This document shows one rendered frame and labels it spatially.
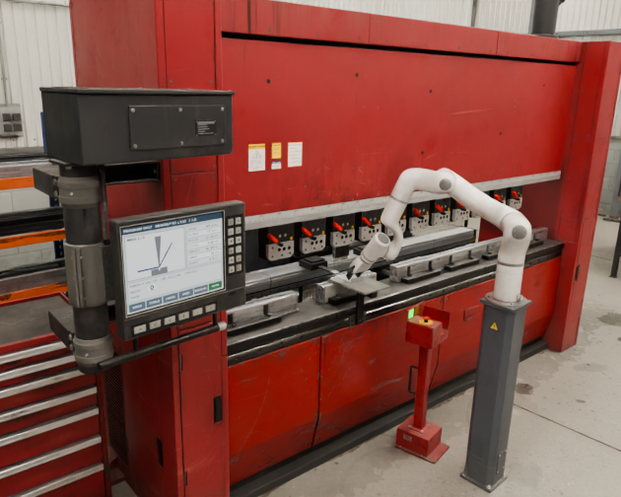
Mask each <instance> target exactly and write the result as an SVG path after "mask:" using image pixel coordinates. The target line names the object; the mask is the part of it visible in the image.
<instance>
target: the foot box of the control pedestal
mask: <svg viewBox="0 0 621 497"><path fill-rule="evenodd" d="M413 418H414V415H410V416H409V417H408V418H407V419H406V420H405V421H404V422H403V423H401V424H400V425H399V426H398V427H397V432H396V444H395V445H394V447H395V448H397V449H399V450H402V451H404V452H406V453H408V454H411V455H413V456H415V457H417V458H420V459H422V460H424V461H426V462H430V463H432V464H435V463H436V462H437V461H438V460H439V459H440V458H441V457H442V455H443V454H444V453H445V452H446V451H447V450H448V449H449V445H446V444H444V443H442V442H441V437H442V427H441V426H439V425H436V424H434V423H431V422H429V421H426V423H427V424H429V425H431V426H430V427H429V428H428V429H427V430H426V431H425V432H424V433H423V434H422V433H419V432H417V431H414V430H412V429H410V428H407V426H408V425H409V424H410V423H412V422H413Z"/></svg>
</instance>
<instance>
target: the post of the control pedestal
mask: <svg viewBox="0 0 621 497"><path fill-rule="evenodd" d="M431 358H432V350H431V349H428V348H425V347H422V346H420V347H419V359H418V371H417V383H416V394H415V406H414V418H413V426H414V427H417V428H419V429H422V428H423V427H424V426H425V424H426V413H427V402H428V391H429V380H430V369H431Z"/></svg>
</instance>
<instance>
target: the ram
mask: <svg viewBox="0 0 621 497"><path fill-rule="evenodd" d="M575 73H576V66H573V65H560V64H548V63H535V62H522V61H511V60H498V59H486V58H473V57H460V56H448V55H436V54H424V53H411V52H399V51H386V50H373V49H362V48H349V47H337V46H324V45H311V44H299V43H287V42H275V41H262V40H250V39H237V38H224V37H222V81H223V91H228V90H231V91H233V92H236V94H235V95H232V98H233V153H232V154H228V155H224V190H225V201H231V200H239V201H242V202H244V214H245V217H249V216H256V215H263V214H270V213H276V212H283V211H290V210H297V209H304V208H310V207H316V206H323V205H330V204H337V203H343V202H350V201H357V200H364V199H371V198H377V197H384V196H390V195H391V193H392V191H393V189H394V187H395V185H396V182H397V180H398V178H399V177H400V175H401V174H402V173H403V172H404V171H406V170H408V169H426V170H430V171H437V170H439V169H443V168H445V169H449V170H451V171H453V172H454V173H456V174H457V175H459V176H460V177H462V178H464V179H465V180H466V181H468V182H469V183H477V182H484V181H491V180H498V179H504V178H517V177H524V176H531V175H537V174H544V173H551V172H558V171H561V168H562V161H563V154H564V147H565V140H566V134H567V127H568V120H569V113H570V106H571V99H572V92H573V86H574V80H575ZM288 142H303V160H302V166H301V167H291V168H288ZM272 143H281V158H277V159H272ZM250 144H265V170H263V171H252V172H249V171H248V145H250ZM276 161H281V169H273V170H272V162H276ZM386 203H387V202H383V203H377V204H371V205H364V206H358V207H351V208H345V209H339V210H332V211H326V212H319V213H313V214H308V215H301V216H295V217H288V218H282V219H276V220H269V221H263V222H256V223H250V224H245V230H246V231H247V230H253V229H259V228H265V227H271V226H277V225H283V224H289V223H295V222H301V221H307V220H313V219H319V218H325V217H331V216H337V215H343V214H349V213H355V212H361V211H367V210H373V209H380V208H384V207H385V205H386Z"/></svg>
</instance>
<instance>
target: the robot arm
mask: <svg viewBox="0 0 621 497"><path fill-rule="evenodd" d="M414 190H423V191H427V192H431V193H437V194H446V193H447V194H448V195H449V196H451V197H452V198H453V199H455V200H456V201H457V202H458V203H460V204H461V205H463V206H464V207H465V208H467V209H468V210H470V211H472V212H473V213H475V214H476V215H478V216H480V217H482V218H483V219H485V220H487V221H489V222H490V223H492V224H493V225H495V226H496V227H498V228H499V229H500V230H501V231H502V232H503V240H502V244H501V246H500V249H499V253H498V260H497V269H496V277H495V285H494V292H489V293H487V294H486V296H485V299H486V300H487V301H488V302H490V303H492V304H494V305H498V306H502V307H508V308H518V307H523V306H525V305H526V303H527V299H526V298H525V297H523V296H521V295H520V288H521V280H522V274H523V266H524V259H525V254H526V251H527V249H528V246H529V244H530V240H531V226H530V223H529V222H528V220H527V219H526V218H525V217H524V216H523V215H522V214H521V213H520V212H518V211H516V210H515V209H513V208H511V207H509V206H507V205H505V204H503V203H501V202H499V201H497V200H495V199H493V198H491V197H490V196H488V195H487V194H485V193H484V192H482V191H480V190H479V189H477V188H476V187H474V186H473V185H472V184H470V183H469V182H468V181H466V180H465V179H464V178H462V177H460V176H459V175H457V174H456V173H454V172H453V171H451V170H449V169H445V168H443V169H439V170H437V171H430V170H426V169H408V170H406V171H404V172H403V173H402V174H401V175H400V177H399V178H398V180H397V182H396V185H395V187H394V189H393V191H392V193H391V195H390V197H389V199H388V201H387V203H386V205H385V207H384V209H383V212H382V214H381V216H380V221H381V222H382V223H383V224H384V225H385V226H387V227H388V228H389V229H390V230H391V231H392V232H393V241H392V243H390V239H389V237H388V236H387V235H386V234H384V233H376V234H375V235H374V237H373V238H372V239H371V240H370V242H369V243H368V244H367V245H366V247H365V248H364V249H363V250H362V252H361V255H359V256H358V257H357V258H356V259H355V260H354V261H353V262H352V263H351V264H350V267H351V268H349V269H348V270H347V272H348V273H347V274H346V277H347V278H348V280H350V279H351V277H352V276H353V274H354V273H355V274H356V276H357V278H358V277H360V276H361V275H362V273H364V271H366V270H368V269H369V268H370V267H371V265H372V264H373V263H375V262H376V261H377V259H378V258H379V257H383V258H386V259H389V260H394V259H396V257H397V256H398V254H399V252H400V249H401V247H402V244H403V234H402V231H401V229H400V227H399V220H400V218H401V216H402V213H403V211H404V209H405V207H406V205H407V203H408V201H409V199H410V197H411V195H412V193H413V191H414ZM352 270H353V273H352V272H351V271H352Z"/></svg>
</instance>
